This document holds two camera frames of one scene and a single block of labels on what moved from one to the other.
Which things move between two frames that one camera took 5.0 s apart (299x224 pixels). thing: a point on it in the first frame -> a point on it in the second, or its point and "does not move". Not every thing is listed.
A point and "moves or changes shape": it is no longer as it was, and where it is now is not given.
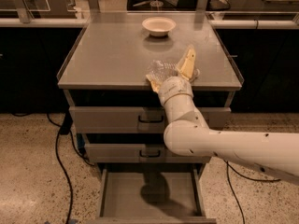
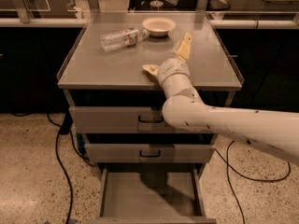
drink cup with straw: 156,5 does not move
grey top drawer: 136,119 does not move
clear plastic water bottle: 160,69 moves or changes shape
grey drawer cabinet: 122,116 does not move
